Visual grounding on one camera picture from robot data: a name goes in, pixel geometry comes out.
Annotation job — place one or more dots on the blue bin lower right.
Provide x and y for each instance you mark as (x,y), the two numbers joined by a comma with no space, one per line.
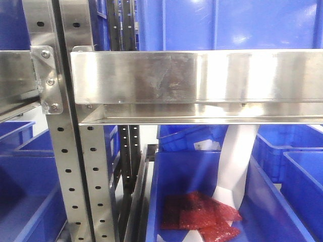
(302,187)

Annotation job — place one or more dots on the left steel shelf upright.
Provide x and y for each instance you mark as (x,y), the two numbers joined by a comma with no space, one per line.
(52,71)

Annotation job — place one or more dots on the red bubble wrap bag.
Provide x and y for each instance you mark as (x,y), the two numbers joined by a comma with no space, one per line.
(219,233)
(194,211)

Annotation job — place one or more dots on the steel shelf upright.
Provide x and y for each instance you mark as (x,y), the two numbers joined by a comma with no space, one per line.
(82,38)
(52,71)

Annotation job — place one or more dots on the red bubble wrap bag lower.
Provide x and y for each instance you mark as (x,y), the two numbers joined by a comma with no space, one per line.
(219,233)

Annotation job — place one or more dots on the blue bin back centre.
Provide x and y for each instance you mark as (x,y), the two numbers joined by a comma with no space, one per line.
(191,137)

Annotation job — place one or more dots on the blue bin with red bags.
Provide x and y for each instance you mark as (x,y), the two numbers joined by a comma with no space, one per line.
(266,214)

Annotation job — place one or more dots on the blue bin lower left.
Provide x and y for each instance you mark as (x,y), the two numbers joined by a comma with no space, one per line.
(32,207)

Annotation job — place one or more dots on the black perforated rear upright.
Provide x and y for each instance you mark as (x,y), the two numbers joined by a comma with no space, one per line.
(121,19)

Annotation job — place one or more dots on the left stainless shelf beam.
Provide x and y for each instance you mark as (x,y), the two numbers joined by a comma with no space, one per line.
(19,90)

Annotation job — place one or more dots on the large blue bin upper shelf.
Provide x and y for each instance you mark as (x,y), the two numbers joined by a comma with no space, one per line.
(207,25)

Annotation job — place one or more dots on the right steel shelf upright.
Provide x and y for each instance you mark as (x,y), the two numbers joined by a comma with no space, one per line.
(82,38)

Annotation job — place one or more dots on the stainless steel shelf beam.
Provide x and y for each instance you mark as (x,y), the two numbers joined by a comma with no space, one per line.
(260,86)

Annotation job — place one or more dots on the blue bin far right back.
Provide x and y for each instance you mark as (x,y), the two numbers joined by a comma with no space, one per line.
(272,141)

